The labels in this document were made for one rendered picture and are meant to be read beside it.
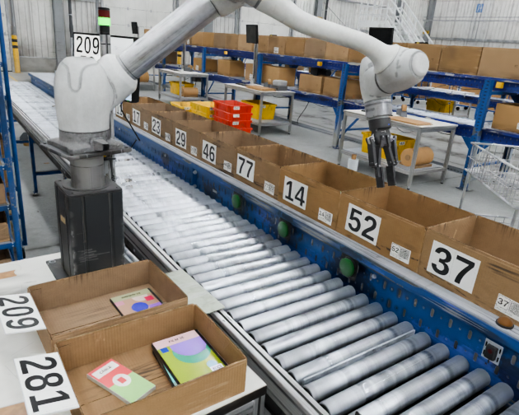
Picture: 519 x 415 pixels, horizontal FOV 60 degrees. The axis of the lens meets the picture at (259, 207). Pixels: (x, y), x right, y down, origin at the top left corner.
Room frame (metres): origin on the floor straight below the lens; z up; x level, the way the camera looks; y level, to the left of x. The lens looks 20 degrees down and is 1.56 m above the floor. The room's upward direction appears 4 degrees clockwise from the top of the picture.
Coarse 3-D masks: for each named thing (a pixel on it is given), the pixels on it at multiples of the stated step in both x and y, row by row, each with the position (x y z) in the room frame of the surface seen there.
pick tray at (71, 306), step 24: (144, 264) 1.36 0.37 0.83; (48, 288) 1.17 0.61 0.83; (72, 288) 1.21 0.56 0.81; (96, 288) 1.26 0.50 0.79; (120, 288) 1.30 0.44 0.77; (144, 288) 1.33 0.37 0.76; (168, 288) 1.25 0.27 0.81; (48, 312) 1.15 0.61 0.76; (72, 312) 1.16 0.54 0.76; (96, 312) 1.17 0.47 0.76; (144, 312) 1.07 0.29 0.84; (48, 336) 0.94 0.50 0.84; (72, 336) 0.95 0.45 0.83
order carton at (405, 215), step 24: (360, 192) 1.73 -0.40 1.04; (384, 192) 1.81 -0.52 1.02; (408, 192) 1.76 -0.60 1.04; (384, 216) 1.48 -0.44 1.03; (408, 216) 1.74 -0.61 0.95; (432, 216) 1.65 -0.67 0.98; (456, 216) 1.57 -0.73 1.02; (360, 240) 1.56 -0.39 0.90; (384, 240) 1.47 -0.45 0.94; (408, 240) 1.39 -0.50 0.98; (408, 264) 1.38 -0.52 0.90
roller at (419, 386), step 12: (456, 360) 1.09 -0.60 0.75; (432, 372) 1.02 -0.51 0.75; (444, 372) 1.03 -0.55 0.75; (456, 372) 1.05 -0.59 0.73; (408, 384) 0.97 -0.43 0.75; (420, 384) 0.97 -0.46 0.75; (432, 384) 0.99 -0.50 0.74; (444, 384) 1.02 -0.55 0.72; (384, 396) 0.92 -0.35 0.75; (396, 396) 0.92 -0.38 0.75; (408, 396) 0.93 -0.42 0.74; (420, 396) 0.95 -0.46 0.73; (360, 408) 0.87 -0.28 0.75; (372, 408) 0.87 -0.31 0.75; (384, 408) 0.88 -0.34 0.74; (396, 408) 0.90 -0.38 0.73
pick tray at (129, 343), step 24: (168, 312) 1.07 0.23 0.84; (192, 312) 1.11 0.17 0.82; (96, 336) 0.96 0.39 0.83; (120, 336) 0.99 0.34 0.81; (144, 336) 1.03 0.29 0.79; (168, 336) 1.07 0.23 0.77; (216, 336) 1.02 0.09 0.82; (72, 360) 0.92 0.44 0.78; (96, 360) 0.95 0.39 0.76; (120, 360) 0.96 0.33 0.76; (144, 360) 0.97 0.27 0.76; (240, 360) 0.89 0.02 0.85; (72, 384) 0.87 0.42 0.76; (168, 384) 0.89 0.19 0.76; (192, 384) 0.81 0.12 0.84; (216, 384) 0.85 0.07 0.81; (240, 384) 0.89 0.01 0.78; (96, 408) 0.79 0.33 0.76; (120, 408) 0.71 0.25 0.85; (144, 408) 0.74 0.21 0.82; (168, 408) 0.77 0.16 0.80; (192, 408) 0.81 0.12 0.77
